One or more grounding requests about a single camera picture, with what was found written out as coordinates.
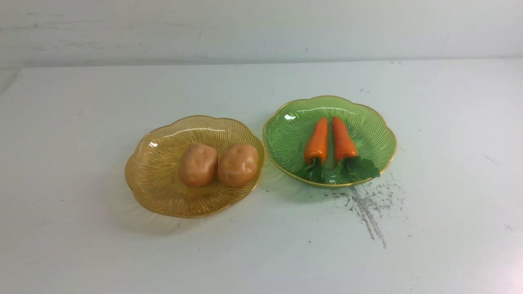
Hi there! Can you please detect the toy potato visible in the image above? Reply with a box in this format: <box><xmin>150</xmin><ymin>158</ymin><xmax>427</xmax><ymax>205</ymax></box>
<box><xmin>217</xmin><ymin>143</ymin><xmax>259</xmax><ymax>188</ymax></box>
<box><xmin>178</xmin><ymin>143</ymin><xmax>218</xmax><ymax>187</ymax></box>

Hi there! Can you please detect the green ribbed plastic plate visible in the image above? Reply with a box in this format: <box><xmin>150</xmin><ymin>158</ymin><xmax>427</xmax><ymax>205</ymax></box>
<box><xmin>263</xmin><ymin>96</ymin><xmax>398</xmax><ymax>188</ymax></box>

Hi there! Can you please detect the toy carrot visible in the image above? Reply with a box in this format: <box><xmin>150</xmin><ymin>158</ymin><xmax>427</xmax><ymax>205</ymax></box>
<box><xmin>331</xmin><ymin>116</ymin><xmax>380</xmax><ymax>185</ymax></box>
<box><xmin>296</xmin><ymin>117</ymin><xmax>329</xmax><ymax>183</ymax></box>

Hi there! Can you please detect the amber ribbed plastic plate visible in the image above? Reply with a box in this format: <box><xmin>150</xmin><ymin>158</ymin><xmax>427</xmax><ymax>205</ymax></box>
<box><xmin>125</xmin><ymin>115</ymin><xmax>265</xmax><ymax>219</ymax></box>

